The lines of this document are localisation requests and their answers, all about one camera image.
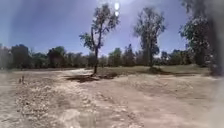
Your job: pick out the thin sparse-leaved tree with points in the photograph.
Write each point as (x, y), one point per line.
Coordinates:
(96, 50)

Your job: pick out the grass patch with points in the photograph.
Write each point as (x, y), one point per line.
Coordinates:
(160, 69)

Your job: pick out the tall feathery tree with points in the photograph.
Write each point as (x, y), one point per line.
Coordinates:
(149, 33)

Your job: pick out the row of distant trees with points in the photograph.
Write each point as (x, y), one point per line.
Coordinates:
(60, 58)

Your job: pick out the dark tree at edge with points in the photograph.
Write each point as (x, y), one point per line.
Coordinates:
(206, 36)

